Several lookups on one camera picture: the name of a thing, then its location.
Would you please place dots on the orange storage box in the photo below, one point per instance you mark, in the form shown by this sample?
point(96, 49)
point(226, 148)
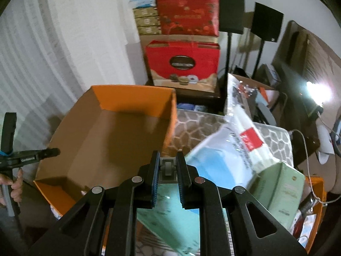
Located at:
point(317, 200)

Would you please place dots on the grey curved plastic part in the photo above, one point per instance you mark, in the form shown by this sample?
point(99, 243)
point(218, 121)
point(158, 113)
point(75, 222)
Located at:
point(266, 114)

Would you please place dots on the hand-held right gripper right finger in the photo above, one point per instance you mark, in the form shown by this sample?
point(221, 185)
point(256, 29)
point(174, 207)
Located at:
point(182, 185)

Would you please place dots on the white blue packet red label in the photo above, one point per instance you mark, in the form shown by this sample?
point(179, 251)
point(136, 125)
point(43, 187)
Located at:
point(234, 144)

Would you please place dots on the brown cardboard box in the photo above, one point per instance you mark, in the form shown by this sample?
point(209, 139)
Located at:
point(269, 88)

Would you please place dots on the gold box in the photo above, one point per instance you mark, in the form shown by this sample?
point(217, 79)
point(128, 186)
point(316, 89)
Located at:
point(145, 12)
point(149, 30)
point(147, 21)

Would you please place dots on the bright lamp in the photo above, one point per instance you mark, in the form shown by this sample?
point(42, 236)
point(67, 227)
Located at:
point(315, 92)

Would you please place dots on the dark cabinet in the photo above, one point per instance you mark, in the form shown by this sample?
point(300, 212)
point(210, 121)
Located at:
point(293, 104)

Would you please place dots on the orange cardboard box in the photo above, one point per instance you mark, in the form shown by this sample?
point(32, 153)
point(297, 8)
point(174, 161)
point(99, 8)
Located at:
point(106, 138)

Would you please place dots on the dark wooden stand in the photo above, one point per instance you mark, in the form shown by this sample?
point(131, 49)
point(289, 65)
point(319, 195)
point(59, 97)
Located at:
point(197, 97)

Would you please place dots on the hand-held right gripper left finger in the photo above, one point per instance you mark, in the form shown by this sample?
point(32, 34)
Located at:
point(155, 182)

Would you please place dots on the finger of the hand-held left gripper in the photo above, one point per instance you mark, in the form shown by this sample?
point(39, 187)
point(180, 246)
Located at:
point(49, 153)

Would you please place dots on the white plastic device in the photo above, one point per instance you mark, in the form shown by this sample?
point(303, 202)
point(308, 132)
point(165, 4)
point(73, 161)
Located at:
point(325, 144)

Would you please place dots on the grey patterned blanket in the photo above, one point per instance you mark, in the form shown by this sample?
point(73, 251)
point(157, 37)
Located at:
point(194, 124)

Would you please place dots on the pale green cardboard box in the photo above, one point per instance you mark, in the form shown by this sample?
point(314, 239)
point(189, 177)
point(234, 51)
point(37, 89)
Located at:
point(170, 226)
point(279, 192)

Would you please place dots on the person's left hand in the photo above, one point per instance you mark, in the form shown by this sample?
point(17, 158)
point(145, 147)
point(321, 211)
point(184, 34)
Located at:
point(16, 189)

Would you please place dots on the clear plastic bag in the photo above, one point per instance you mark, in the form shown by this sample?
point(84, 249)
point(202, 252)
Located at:
point(239, 98)

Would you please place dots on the red floral gift bag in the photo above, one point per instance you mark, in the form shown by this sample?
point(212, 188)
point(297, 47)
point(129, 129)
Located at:
point(186, 16)

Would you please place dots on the white curtain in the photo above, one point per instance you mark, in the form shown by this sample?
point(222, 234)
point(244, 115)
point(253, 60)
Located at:
point(40, 58)

